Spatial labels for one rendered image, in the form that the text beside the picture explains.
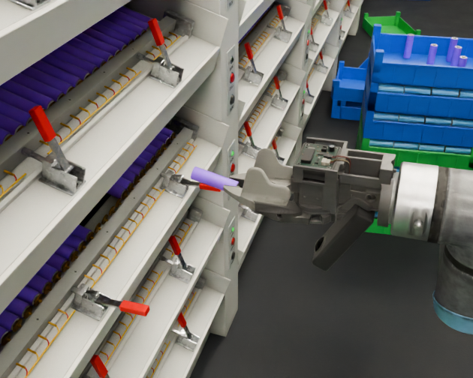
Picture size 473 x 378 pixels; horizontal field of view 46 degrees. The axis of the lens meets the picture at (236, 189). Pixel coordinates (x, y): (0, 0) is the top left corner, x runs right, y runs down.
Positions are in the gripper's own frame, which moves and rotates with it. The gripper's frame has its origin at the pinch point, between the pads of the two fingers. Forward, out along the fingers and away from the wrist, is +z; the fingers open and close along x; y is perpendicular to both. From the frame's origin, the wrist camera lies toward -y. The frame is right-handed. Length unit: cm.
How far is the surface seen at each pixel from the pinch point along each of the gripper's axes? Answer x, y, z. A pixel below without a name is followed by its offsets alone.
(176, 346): -8, -47, 18
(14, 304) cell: 22.7, -4.7, 20.1
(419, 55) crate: -95, -17, -19
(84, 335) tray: 21.1, -9.5, 12.8
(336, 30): -166, -36, 16
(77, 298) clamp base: 18.0, -7.0, 15.0
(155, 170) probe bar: -9.0, -5.4, 17.1
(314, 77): -142, -47, 20
